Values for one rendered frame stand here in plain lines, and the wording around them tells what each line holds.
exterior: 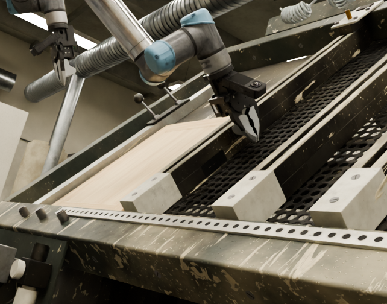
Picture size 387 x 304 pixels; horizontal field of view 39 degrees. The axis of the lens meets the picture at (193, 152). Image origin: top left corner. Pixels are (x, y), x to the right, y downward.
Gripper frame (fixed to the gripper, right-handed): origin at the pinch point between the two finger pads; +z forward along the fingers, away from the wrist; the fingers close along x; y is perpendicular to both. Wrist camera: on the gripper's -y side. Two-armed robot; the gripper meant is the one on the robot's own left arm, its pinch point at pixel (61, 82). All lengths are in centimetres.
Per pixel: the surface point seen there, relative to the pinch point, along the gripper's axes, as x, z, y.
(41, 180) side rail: 11.3, 33.2, -9.7
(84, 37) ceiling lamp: 533, -142, 241
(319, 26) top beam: -46, -5, 83
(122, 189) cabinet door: -43, 39, -4
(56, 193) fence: -12.9, 37.8, -12.9
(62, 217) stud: -49, 42, -24
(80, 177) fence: -12.2, 34.1, -3.6
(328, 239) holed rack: -131, 46, -13
